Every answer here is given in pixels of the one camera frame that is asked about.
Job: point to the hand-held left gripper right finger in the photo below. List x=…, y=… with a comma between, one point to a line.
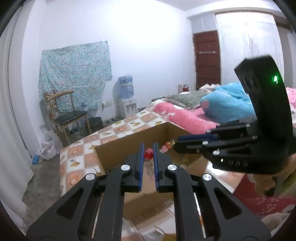
x=156, y=166

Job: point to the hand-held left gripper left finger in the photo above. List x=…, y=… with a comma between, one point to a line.
x=140, y=166

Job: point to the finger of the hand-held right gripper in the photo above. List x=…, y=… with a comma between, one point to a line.
x=196, y=138
x=192, y=146

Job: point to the brown cardboard box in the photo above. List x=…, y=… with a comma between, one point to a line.
x=115, y=153

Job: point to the pink floral blanket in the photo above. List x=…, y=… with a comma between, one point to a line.
x=185, y=115

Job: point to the grey blanket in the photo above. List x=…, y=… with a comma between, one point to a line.
x=182, y=98

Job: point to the blue plush pillow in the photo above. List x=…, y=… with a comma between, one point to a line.
x=224, y=102

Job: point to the red jar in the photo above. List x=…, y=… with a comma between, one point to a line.
x=185, y=88

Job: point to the pale jar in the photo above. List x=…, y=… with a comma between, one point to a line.
x=180, y=88

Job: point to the white water dispenser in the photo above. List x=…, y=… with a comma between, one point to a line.
x=129, y=107

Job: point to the dark trash bin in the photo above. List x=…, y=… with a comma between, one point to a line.
x=95, y=125

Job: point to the brown wooden door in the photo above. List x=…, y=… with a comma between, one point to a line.
x=207, y=60

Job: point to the wooden chair dark seat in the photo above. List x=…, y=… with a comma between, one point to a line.
x=69, y=117

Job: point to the white plastic bag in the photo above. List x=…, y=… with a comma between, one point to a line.
x=48, y=148

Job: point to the small blue floor item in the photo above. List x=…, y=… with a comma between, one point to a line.
x=35, y=160

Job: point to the light blue floral sheet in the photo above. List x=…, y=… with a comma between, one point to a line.
x=74, y=69

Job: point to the white curtain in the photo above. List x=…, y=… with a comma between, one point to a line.
x=13, y=127

